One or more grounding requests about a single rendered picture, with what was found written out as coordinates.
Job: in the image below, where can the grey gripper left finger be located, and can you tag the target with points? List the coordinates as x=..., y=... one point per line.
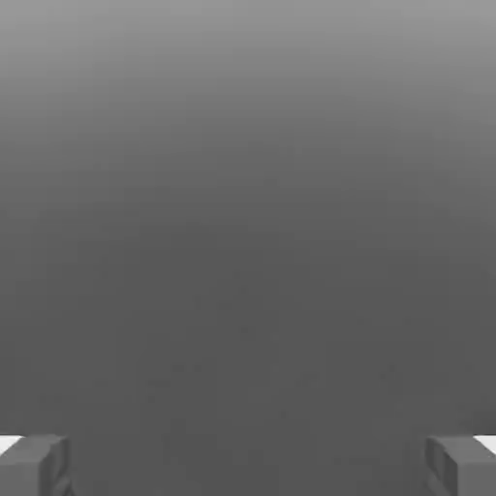
x=31, y=469

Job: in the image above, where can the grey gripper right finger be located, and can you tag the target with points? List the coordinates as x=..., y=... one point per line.
x=465, y=469

